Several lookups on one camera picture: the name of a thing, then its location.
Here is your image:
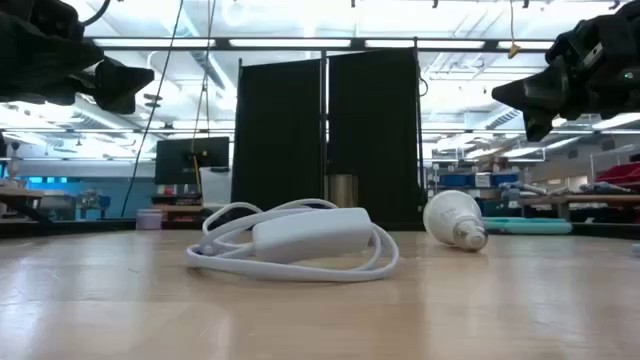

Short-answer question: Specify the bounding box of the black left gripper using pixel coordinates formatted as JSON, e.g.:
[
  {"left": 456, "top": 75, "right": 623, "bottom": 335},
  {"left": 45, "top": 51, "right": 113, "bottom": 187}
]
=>
[{"left": 0, "top": 0, "right": 155, "bottom": 115}]

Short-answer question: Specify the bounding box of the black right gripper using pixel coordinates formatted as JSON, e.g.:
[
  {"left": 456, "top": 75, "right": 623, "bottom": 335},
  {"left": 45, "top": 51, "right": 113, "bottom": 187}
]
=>
[{"left": 492, "top": 0, "right": 640, "bottom": 143}]

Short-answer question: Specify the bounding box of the white lightbulb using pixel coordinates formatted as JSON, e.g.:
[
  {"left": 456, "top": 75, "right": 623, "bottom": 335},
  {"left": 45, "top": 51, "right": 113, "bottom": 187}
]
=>
[{"left": 422, "top": 189, "right": 490, "bottom": 252}]

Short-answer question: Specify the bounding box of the brass lamp socket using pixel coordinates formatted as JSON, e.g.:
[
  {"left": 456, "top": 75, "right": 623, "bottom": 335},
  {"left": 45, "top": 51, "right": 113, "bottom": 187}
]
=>
[{"left": 324, "top": 173, "right": 360, "bottom": 209}]

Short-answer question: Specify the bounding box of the white cord with switch box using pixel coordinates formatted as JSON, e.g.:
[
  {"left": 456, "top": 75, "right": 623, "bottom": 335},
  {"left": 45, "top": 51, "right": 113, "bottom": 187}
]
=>
[{"left": 184, "top": 198, "right": 401, "bottom": 283}]

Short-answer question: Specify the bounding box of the yellow hanging tag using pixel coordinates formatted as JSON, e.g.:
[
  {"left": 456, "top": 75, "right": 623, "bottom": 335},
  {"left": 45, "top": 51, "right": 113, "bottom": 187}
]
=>
[{"left": 508, "top": 0, "right": 522, "bottom": 60}]

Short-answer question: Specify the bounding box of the blue storage bin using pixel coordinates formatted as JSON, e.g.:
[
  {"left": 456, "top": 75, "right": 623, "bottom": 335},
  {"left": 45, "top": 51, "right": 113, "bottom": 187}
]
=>
[
  {"left": 439, "top": 172, "right": 474, "bottom": 189},
  {"left": 492, "top": 172, "right": 521, "bottom": 188}
]

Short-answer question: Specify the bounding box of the black monitor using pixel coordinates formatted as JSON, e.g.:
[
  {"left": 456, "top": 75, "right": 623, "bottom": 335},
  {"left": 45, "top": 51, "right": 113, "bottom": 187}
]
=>
[{"left": 154, "top": 136, "right": 231, "bottom": 186}]

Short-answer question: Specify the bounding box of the wooden workbench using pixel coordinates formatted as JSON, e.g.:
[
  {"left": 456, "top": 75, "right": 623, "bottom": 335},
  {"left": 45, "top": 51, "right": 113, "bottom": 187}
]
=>
[
  {"left": 0, "top": 187, "right": 46, "bottom": 224},
  {"left": 519, "top": 193, "right": 640, "bottom": 221}
]

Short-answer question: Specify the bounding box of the red storage bin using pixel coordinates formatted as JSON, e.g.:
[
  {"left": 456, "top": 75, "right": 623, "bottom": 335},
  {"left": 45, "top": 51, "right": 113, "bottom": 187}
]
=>
[{"left": 594, "top": 162, "right": 640, "bottom": 191}]

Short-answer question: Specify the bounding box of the teal calculator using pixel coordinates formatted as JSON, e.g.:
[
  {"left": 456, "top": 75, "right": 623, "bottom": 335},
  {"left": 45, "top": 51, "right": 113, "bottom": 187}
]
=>
[{"left": 482, "top": 216, "right": 574, "bottom": 236}]

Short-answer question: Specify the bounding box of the clear plastic bin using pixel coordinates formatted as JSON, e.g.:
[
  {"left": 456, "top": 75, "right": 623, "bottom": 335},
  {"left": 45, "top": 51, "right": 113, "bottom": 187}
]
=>
[{"left": 199, "top": 167, "right": 234, "bottom": 206}]

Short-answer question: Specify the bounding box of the black horizontal ceiling beam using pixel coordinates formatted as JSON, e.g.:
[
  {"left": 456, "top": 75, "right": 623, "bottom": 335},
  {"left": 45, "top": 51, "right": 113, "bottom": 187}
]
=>
[{"left": 82, "top": 35, "right": 556, "bottom": 54}]

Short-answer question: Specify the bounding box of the black hanging cable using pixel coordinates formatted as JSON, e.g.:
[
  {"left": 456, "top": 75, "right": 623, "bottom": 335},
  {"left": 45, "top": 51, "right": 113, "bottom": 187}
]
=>
[{"left": 121, "top": 0, "right": 185, "bottom": 219}]

